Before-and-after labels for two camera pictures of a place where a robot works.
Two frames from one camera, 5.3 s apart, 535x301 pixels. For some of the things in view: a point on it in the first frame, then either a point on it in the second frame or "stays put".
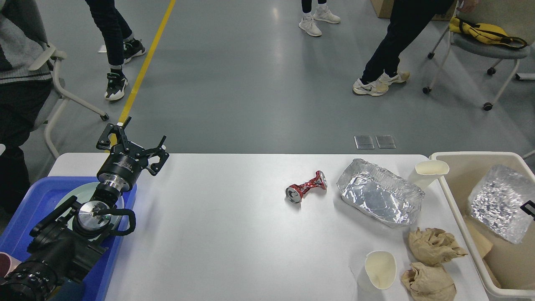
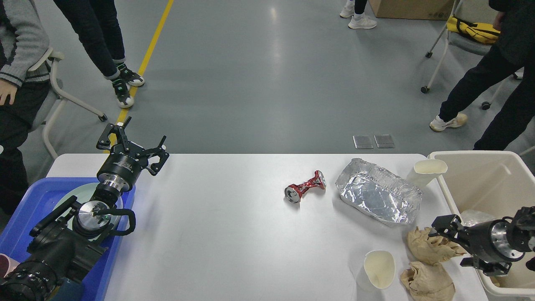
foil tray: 495,201 to 470,218
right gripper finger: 529,207 to 494,243
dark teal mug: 70,290 stays put
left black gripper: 122,168 stays put
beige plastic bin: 513,264 stays put
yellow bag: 485,33 stays put
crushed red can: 294,193 stays put
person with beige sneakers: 406,21 to 512,59
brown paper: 433,247 stays put
